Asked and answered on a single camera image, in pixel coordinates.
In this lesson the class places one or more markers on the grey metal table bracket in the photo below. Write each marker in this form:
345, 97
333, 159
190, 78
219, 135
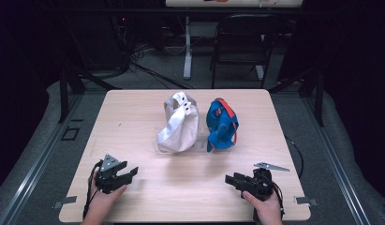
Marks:
65, 201
305, 200

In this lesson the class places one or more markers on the black folding chair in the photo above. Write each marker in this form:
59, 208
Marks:
240, 40

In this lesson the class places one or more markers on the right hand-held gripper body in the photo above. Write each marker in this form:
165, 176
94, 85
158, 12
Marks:
260, 184

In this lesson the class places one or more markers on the aluminium floor rail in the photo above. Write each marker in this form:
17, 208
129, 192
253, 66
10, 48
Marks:
337, 165
37, 165

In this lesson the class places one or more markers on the person's left hand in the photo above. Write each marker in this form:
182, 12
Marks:
102, 203

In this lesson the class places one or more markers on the person's right hand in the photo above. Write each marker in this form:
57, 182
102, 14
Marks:
266, 209

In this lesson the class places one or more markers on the white desk leg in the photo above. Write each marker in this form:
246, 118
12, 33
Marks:
188, 56

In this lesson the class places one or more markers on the blue baseball cap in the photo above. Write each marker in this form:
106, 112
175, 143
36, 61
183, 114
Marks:
223, 125

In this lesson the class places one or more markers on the black metal stand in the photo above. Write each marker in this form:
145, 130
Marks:
64, 93
319, 100

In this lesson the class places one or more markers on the white baseball cap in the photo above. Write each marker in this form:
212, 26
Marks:
180, 128

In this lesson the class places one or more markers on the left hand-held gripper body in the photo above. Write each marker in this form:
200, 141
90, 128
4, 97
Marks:
108, 179

